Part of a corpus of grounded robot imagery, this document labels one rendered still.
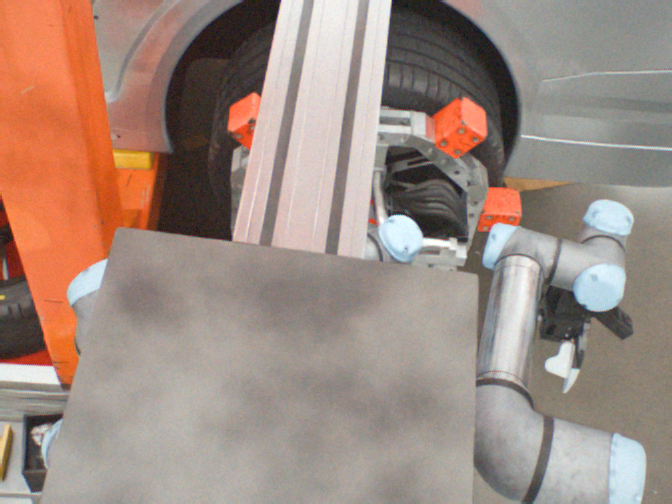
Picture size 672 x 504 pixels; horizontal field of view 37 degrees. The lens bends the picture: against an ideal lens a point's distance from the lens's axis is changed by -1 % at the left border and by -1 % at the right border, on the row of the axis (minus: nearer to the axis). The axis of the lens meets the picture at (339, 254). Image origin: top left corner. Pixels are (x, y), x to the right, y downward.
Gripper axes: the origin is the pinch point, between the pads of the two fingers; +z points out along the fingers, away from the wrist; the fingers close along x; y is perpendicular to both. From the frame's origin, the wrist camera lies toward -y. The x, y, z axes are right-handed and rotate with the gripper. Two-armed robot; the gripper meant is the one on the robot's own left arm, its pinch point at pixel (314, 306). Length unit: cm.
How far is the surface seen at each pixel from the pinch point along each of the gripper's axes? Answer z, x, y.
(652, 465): 56, 121, 44
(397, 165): 3.3, 33.3, -30.5
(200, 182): 110, 38, -87
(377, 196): -7.1, 17.7, -18.5
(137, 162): 43, -9, -58
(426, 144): -17.2, 26.0, -23.9
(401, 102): -16.9, 24.3, -34.1
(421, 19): -21, 35, -52
